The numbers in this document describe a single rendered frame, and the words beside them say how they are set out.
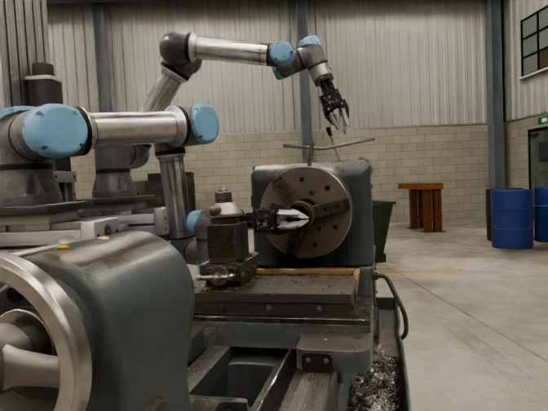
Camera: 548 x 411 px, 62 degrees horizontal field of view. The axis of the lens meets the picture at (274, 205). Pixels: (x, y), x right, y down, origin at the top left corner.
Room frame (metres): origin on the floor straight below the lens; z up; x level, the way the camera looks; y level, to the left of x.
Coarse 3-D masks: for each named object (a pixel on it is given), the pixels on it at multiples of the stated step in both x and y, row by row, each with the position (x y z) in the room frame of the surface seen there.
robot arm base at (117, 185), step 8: (120, 168) 1.58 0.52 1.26; (96, 176) 1.59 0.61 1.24; (104, 176) 1.57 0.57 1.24; (112, 176) 1.57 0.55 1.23; (120, 176) 1.58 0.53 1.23; (128, 176) 1.61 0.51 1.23; (96, 184) 1.57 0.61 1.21; (104, 184) 1.56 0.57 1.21; (112, 184) 1.56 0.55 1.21; (120, 184) 1.58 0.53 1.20; (128, 184) 1.60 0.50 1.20; (96, 192) 1.56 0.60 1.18; (104, 192) 1.55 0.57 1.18; (112, 192) 1.55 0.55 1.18; (120, 192) 1.56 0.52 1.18; (128, 192) 1.58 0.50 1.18; (136, 192) 1.64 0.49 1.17
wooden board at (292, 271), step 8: (256, 272) 1.49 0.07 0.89; (264, 272) 1.49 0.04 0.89; (272, 272) 1.48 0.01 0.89; (280, 272) 1.48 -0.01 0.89; (288, 272) 1.47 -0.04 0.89; (296, 272) 1.46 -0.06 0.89; (304, 272) 1.46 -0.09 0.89; (312, 272) 1.45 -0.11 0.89; (320, 272) 1.44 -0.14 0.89; (328, 272) 1.44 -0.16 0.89; (336, 272) 1.43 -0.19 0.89; (344, 272) 1.43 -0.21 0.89; (352, 272) 1.42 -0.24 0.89
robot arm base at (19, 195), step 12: (0, 168) 1.09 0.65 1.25; (12, 168) 1.08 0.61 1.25; (24, 168) 1.08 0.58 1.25; (36, 168) 1.10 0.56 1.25; (48, 168) 1.13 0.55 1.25; (0, 180) 1.08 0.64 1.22; (12, 180) 1.07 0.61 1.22; (24, 180) 1.08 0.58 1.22; (36, 180) 1.09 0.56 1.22; (48, 180) 1.11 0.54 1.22; (0, 192) 1.07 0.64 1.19; (12, 192) 1.06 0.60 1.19; (24, 192) 1.07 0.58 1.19; (36, 192) 1.09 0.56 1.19; (48, 192) 1.10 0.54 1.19; (60, 192) 1.15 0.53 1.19; (0, 204) 1.06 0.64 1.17; (12, 204) 1.06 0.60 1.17; (24, 204) 1.06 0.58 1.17; (36, 204) 1.07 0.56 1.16
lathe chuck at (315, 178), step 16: (288, 176) 1.55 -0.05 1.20; (304, 176) 1.54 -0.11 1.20; (320, 176) 1.53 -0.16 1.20; (336, 176) 1.58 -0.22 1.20; (272, 192) 1.56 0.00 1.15; (304, 192) 1.54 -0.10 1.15; (320, 192) 1.53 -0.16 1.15; (336, 192) 1.51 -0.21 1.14; (352, 208) 1.55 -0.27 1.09; (320, 224) 1.53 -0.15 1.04; (336, 224) 1.52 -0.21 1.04; (272, 240) 1.57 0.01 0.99; (304, 240) 1.54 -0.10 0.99; (320, 240) 1.53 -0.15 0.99; (336, 240) 1.52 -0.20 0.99; (304, 256) 1.54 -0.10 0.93; (320, 256) 1.53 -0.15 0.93
